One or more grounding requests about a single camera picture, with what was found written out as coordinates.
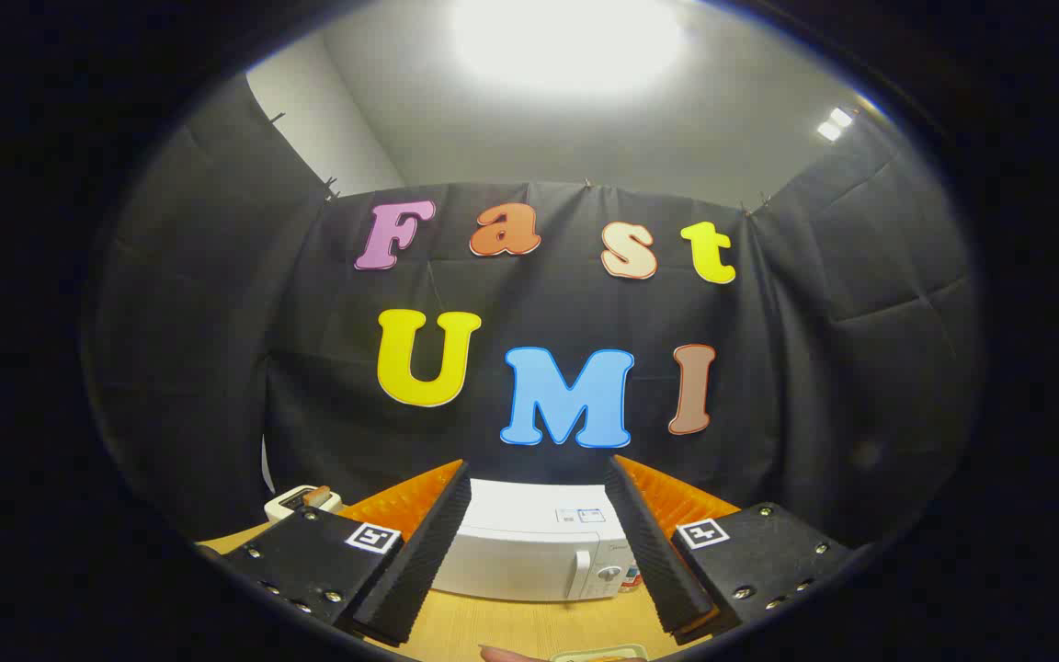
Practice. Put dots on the white microwave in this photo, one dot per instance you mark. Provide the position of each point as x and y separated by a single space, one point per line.
529 552

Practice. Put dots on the brown toast slice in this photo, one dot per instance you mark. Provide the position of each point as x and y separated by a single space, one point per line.
318 496

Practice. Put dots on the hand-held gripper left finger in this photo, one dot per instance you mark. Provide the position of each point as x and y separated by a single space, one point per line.
419 561

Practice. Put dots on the cream toaster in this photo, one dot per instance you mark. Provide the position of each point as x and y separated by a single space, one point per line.
286 504

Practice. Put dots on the pale yellow food dish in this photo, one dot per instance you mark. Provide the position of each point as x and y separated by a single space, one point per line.
598 656

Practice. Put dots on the small ceiling light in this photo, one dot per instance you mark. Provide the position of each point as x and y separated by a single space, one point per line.
835 123

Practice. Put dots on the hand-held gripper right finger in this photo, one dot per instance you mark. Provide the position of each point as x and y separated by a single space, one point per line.
658 561

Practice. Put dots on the large ceiling light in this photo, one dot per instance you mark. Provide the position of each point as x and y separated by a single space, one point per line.
566 41

